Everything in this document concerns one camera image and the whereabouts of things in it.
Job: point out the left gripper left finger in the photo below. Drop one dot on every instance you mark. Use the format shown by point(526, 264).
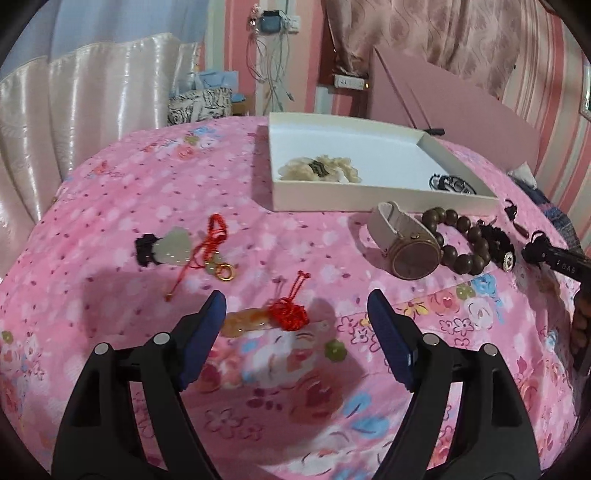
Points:
point(125, 418)

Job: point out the black cord brown pendant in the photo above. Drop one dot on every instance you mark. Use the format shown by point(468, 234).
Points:
point(511, 211)

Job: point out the white strap rose-gold watch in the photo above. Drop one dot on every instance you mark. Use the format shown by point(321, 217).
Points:
point(410, 248)

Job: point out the red knot amber pendant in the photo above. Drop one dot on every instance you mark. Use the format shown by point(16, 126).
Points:
point(283, 313)

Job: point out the white shallow jewelry box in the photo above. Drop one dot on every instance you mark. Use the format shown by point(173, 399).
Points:
point(394, 162)

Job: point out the right hand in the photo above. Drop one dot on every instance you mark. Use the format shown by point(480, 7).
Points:
point(580, 326)

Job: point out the dark patterned blanket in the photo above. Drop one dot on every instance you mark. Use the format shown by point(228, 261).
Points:
point(554, 214)

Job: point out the white small pillow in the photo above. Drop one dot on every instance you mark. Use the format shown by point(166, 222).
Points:
point(524, 174)

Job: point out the pink headboard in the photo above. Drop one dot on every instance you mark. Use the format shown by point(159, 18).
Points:
point(411, 92)

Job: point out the pink floral bedsheet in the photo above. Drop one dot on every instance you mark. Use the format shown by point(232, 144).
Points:
point(320, 403)

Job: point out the pink patterned curtain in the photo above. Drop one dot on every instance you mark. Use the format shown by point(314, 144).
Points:
point(477, 40)

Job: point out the white power strip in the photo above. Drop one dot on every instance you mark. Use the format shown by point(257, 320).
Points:
point(350, 82)

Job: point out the white satin curtain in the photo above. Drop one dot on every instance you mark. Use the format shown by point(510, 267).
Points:
point(55, 114)

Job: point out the black white patterned bag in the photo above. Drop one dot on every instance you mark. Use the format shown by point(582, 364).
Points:
point(199, 105)

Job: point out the wall socket with blue charger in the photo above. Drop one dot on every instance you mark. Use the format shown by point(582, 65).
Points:
point(272, 22)

